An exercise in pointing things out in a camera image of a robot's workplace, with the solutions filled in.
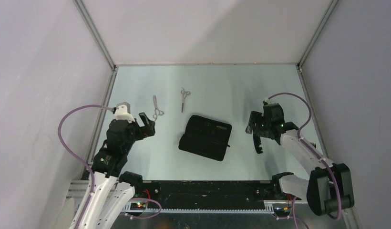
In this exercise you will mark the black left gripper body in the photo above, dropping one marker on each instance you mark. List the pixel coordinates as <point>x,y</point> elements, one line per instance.
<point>135,131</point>

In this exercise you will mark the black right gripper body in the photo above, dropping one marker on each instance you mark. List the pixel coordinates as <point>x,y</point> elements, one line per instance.
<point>264,124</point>

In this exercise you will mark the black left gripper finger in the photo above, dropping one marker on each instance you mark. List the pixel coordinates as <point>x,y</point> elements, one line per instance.
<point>148,130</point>
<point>146,121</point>

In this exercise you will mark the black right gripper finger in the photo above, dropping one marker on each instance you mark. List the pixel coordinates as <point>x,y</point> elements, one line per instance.
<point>257,144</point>
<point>254,122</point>

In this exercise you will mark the black zippered tool case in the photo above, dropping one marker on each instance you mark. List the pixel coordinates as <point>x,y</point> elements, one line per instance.
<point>206,137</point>

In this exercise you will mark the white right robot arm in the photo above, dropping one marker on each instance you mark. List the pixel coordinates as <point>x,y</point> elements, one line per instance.
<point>329,186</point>

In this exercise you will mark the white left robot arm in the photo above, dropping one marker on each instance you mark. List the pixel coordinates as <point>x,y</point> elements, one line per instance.
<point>109,188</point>

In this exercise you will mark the silver hair scissors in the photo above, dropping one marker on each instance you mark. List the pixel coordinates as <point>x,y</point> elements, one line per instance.
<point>184,94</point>

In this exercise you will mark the silver thinning scissors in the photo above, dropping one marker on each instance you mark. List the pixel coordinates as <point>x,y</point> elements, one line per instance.
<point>157,111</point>

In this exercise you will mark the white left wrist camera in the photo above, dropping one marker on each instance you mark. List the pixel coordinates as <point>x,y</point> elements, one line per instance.
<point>122,112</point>

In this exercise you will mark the aluminium frame rail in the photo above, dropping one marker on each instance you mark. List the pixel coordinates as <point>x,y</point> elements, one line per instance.
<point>101,93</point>

